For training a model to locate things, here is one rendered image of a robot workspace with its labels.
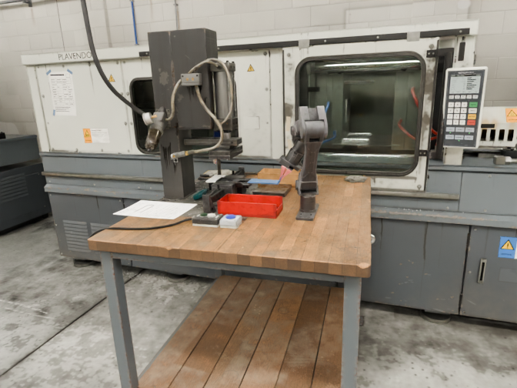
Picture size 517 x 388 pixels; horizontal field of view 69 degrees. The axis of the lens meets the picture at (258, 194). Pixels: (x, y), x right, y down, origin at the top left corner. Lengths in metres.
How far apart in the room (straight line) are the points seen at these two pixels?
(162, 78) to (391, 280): 1.72
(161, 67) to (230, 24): 2.99
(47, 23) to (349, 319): 5.74
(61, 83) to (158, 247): 2.07
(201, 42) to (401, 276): 1.71
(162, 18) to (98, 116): 2.43
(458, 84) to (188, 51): 1.26
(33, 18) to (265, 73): 4.64
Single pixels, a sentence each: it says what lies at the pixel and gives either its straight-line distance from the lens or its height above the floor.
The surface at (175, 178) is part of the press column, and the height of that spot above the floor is 1.00.
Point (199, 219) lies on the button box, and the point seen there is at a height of 0.93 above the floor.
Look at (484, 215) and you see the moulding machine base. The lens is 2.35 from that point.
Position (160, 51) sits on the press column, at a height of 1.57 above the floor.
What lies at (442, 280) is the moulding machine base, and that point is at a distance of 2.48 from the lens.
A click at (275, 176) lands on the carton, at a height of 0.95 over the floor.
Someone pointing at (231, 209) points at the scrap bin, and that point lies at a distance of 1.55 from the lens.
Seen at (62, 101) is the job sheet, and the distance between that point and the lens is 3.20.
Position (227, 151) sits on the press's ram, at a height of 1.14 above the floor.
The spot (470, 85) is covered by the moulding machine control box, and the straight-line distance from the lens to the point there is 2.08.
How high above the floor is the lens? 1.41
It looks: 16 degrees down
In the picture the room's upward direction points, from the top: 2 degrees counter-clockwise
